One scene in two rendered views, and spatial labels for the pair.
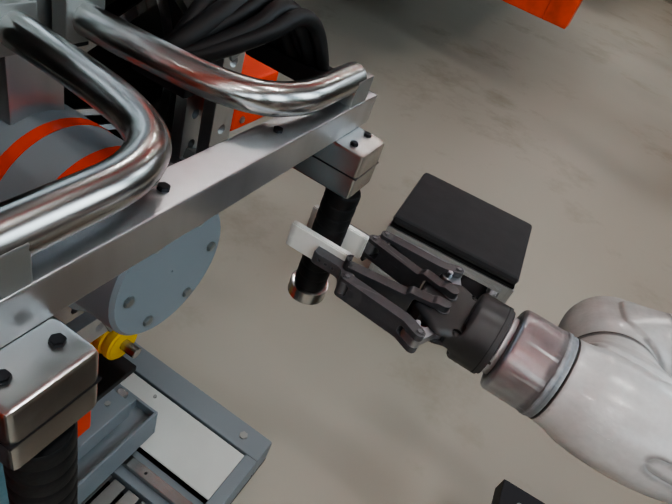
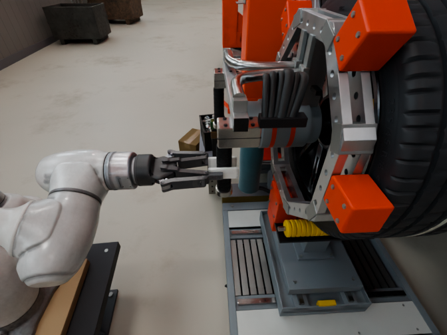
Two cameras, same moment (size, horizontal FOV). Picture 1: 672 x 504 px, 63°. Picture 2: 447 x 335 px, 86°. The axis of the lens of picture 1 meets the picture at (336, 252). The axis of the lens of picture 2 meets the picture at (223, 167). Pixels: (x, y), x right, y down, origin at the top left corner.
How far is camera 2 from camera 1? 89 cm
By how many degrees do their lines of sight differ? 101
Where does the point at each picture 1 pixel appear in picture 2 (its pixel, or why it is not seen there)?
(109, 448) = (281, 284)
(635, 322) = (56, 202)
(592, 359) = (101, 153)
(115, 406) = (291, 283)
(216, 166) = (230, 76)
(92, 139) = not seen: hidden behind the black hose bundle
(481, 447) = not seen: outside the picture
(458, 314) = (157, 164)
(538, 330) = (124, 153)
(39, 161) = not seen: hidden behind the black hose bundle
